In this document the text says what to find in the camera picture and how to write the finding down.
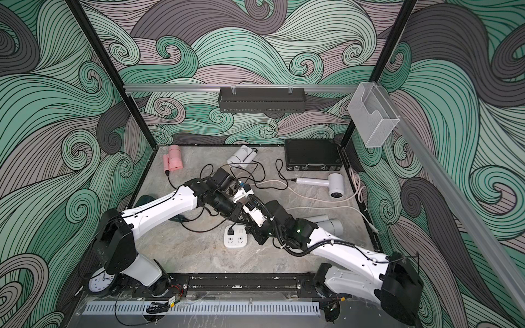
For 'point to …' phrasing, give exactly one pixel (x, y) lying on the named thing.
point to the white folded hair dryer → (243, 157)
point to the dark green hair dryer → (143, 199)
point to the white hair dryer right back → (335, 182)
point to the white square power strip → (238, 240)
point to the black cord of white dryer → (264, 174)
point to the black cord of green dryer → (231, 230)
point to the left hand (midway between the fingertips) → (249, 221)
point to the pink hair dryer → (172, 160)
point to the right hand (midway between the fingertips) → (246, 229)
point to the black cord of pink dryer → (167, 173)
